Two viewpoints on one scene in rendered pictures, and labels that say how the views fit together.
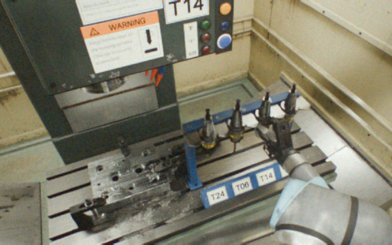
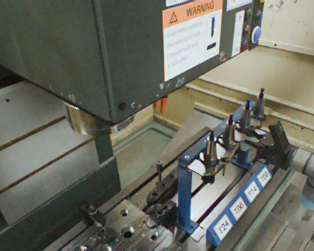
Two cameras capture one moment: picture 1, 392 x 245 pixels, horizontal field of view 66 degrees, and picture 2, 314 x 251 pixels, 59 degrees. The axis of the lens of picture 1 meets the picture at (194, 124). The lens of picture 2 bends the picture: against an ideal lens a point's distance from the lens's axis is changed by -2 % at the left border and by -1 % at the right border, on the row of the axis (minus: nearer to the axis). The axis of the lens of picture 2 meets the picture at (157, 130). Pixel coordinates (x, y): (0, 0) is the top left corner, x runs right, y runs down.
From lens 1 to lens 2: 0.49 m
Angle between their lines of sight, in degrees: 23
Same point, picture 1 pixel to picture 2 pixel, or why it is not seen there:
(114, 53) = (185, 50)
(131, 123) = (72, 193)
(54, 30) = (138, 13)
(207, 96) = (125, 148)
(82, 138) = (18, 230)
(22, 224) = not seen: outside the picture
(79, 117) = (14, 202)
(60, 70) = (133, 79)
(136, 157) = (117, 221)
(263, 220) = (259, 238)
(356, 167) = not seen: hidden behind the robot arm
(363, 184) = not seen: outside the picture
